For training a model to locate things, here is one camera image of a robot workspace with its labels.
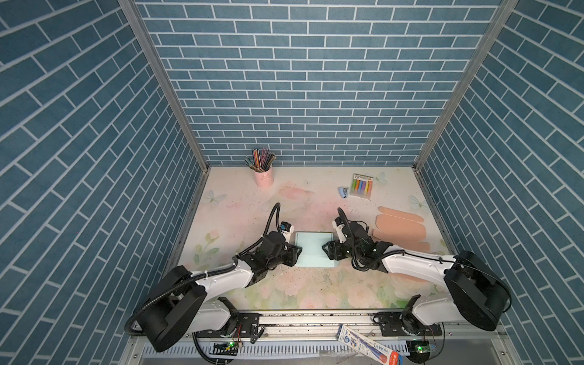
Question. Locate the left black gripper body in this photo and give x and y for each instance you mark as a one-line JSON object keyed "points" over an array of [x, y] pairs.
{"points": [[273, 263]]}

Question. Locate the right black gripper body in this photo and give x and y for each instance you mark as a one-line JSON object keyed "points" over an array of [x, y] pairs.
{"points": [[357, 255]]}

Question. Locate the mint green paper box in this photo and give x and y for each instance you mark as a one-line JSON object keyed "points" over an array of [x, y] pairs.
{"points": [[312, 254]]}

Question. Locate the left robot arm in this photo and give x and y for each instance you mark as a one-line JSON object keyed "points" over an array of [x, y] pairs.
{"points": [[189, 302]]}

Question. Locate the flat pink paper box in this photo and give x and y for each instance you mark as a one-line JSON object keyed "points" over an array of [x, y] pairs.
{"points": [[402, 229]]}

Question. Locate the white red toothpaste box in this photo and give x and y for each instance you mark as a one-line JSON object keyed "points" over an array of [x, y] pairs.
{"points": [[368, 347]]}

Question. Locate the clear case of markers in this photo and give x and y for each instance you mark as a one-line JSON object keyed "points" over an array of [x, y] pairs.
{"points": [[361, 186]]}

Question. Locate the pink pencil cup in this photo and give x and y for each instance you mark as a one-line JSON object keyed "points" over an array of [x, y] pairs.
{"points": [[264, 179]]}

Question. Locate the bundle of coloured pencils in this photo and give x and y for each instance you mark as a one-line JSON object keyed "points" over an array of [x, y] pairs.
{"points": [[261, 160]]}

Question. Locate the left green circuit board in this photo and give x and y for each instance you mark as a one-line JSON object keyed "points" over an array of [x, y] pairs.
{"points": [[230, 349]]}

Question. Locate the green circuit board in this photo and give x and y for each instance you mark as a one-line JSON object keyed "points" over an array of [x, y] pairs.
{"points": [[419, 351], [230, 349]]}

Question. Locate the right green circuit board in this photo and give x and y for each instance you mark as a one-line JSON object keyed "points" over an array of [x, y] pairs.
{"points": [[419, 351]]}

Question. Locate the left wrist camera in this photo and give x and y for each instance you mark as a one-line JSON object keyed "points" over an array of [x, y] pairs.
{"points": [[287, 230]]}

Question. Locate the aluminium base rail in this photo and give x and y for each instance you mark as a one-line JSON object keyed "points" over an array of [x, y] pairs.
{"points": [[310, 337]]}

